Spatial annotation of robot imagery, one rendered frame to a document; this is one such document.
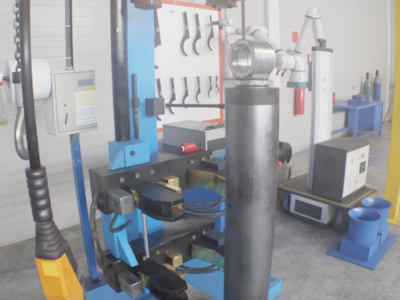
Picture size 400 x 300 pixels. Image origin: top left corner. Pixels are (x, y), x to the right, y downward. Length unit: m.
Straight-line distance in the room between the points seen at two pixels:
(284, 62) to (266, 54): 1.98
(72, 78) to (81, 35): 1.39
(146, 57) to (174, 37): 2.19
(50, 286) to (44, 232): 0.13
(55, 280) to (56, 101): 1.49
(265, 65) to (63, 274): 0.97
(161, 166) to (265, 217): 0.67
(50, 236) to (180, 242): 1.35
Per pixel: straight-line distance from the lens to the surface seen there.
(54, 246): 0.75
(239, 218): 1.35
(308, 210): 3.49
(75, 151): 2.30
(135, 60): 1.89
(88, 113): 2.22
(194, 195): 3.39
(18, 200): 3.43
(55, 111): 2.14
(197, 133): 2.00
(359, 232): 2.95
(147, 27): 1.96
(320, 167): 3.37
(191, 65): 4.26
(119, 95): 1.76
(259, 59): 1.25
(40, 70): 2.08
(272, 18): 5.60
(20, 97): 0.82
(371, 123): 8.26
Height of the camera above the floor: 1.54
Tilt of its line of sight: 13 degrees down
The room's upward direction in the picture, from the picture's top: 1 degrees counter-clockwise
